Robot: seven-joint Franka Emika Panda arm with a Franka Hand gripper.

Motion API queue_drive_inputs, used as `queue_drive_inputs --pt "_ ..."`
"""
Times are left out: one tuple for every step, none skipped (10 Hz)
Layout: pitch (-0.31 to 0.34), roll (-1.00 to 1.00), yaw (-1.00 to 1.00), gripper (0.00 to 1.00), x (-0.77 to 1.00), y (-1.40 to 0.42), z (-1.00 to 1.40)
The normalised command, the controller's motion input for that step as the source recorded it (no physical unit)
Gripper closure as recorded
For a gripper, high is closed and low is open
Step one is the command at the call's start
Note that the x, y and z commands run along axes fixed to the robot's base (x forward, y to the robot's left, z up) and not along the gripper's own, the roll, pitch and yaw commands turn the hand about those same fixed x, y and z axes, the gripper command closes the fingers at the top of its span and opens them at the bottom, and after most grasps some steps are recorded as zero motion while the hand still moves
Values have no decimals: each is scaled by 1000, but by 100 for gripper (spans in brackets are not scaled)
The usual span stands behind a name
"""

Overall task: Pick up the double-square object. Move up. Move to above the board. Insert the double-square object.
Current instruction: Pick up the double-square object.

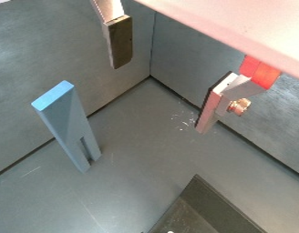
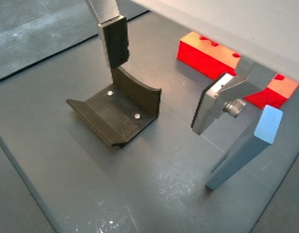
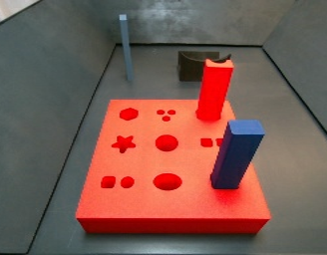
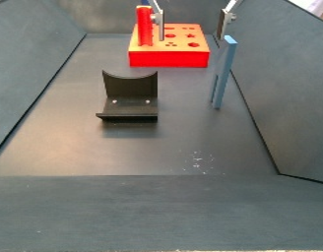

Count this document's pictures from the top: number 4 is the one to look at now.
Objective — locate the red elongated peg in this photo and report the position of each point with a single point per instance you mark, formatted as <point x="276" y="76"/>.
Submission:
<point x="145" y="25"/>

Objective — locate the black curved holder stand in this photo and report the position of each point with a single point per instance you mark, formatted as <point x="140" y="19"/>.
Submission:
<point x="131" y="98"/>

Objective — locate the blue double-square peg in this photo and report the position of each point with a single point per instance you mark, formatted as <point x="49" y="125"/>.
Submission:
<point x="222" y="67"/>

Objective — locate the red shape-sorting board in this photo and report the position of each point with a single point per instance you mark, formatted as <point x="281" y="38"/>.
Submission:
<point x="184" y="49"/>

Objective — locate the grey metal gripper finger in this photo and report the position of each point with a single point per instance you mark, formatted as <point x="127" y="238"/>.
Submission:
<point x="226" y="17"/>

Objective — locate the grey gripper finger holding red peg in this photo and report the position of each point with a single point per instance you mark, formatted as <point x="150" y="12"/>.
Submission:
<point x="158" y="17"/>

